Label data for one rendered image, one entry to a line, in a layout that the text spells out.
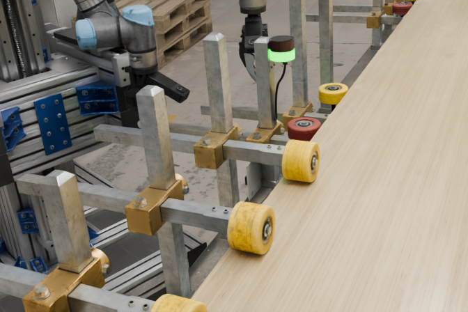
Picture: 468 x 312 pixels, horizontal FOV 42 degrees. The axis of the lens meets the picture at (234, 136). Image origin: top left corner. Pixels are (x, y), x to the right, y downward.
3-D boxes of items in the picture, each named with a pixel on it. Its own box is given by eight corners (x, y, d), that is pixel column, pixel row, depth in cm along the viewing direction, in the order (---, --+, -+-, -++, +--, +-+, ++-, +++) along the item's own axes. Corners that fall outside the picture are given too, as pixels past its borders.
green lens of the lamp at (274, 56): (266, 60, 144) (265, 52, 143) (275, 53, 148) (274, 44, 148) (290, 62, 141) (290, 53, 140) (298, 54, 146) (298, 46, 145)
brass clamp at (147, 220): (125, 230, 106) (120, 206, 103) (164, 193, 117) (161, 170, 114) (155, 237, 103) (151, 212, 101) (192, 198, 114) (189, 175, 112)
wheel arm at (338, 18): (304, 24, 266) (304, 14, 264) (307, 21, 269) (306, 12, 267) (405, 26, 248) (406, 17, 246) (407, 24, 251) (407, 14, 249)
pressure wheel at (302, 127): (284, 169, 148) (282, 126, 143) (295, 154, 155) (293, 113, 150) (315, 173, 145) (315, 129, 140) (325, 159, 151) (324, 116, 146)
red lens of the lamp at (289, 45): (265, 51, 143) (264, 42, 142) (274, 43, 147) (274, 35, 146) (289, 52, 140) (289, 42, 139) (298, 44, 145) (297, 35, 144)
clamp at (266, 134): (246, 157, 150) (244, 138, 148) (267, 135, 161) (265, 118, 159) (267, 160, 148) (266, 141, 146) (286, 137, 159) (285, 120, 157)
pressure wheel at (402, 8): (404, 26, 256) (405, -1, 251) (415, 30, 249) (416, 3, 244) (388, 29, 254) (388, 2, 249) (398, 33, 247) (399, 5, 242)
